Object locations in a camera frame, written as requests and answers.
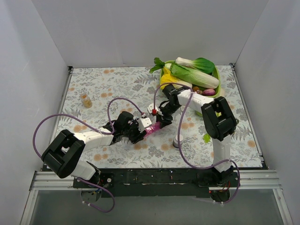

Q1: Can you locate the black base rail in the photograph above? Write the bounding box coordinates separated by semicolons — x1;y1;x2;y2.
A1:
73;168;238;198

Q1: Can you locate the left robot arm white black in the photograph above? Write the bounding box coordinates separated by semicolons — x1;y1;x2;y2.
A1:
41;112;152;188

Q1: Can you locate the green bok choy toy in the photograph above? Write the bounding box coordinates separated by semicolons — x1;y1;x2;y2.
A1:
175;57;215;74

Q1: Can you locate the pink weekly pill organizer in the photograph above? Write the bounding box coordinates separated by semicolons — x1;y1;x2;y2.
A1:
144;122;161;137

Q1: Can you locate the green round cabbage toy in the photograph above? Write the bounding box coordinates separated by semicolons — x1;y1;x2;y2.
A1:
196;111;203;117

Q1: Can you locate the small orange pill jar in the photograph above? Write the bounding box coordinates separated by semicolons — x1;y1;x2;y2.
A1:
80;93;92;108

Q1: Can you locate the parsley leaf toy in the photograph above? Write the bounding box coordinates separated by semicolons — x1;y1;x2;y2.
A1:
149;57;165;74

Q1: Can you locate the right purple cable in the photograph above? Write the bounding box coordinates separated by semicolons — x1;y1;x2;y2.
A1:
152;82;242;205

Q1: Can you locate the purple onion toy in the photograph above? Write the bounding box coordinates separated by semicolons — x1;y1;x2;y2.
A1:
202;89;216;96

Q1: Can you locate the brown mushroom toy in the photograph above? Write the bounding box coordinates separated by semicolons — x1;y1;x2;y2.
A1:
192;86;203;95

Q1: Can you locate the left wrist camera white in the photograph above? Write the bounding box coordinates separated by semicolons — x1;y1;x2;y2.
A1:
137;117;152;133

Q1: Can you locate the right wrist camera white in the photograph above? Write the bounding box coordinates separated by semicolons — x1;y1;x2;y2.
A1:
147;104;162;116

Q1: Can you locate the yellow napa cabbage toy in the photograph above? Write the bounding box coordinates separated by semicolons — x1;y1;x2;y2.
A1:
160;74;192;89

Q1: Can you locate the green plastic basket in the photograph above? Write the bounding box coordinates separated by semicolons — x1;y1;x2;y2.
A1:
160;61;220;96

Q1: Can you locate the floral table mat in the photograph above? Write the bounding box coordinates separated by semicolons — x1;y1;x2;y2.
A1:
54;66;262;168

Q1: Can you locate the white capped pill bottle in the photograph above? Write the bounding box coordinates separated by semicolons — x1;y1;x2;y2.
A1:
172;134;184;149

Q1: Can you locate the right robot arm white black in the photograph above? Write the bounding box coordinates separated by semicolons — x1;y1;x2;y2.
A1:
152;82;238;187

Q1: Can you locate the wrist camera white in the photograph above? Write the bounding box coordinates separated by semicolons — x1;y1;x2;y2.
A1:
137;117;152;133
147;104;162;116

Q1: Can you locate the long napa cabbage toy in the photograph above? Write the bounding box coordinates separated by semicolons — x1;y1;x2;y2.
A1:
169;63;220;89

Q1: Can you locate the celery stalk toy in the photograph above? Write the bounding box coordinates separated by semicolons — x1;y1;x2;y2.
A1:
202;89;225;144

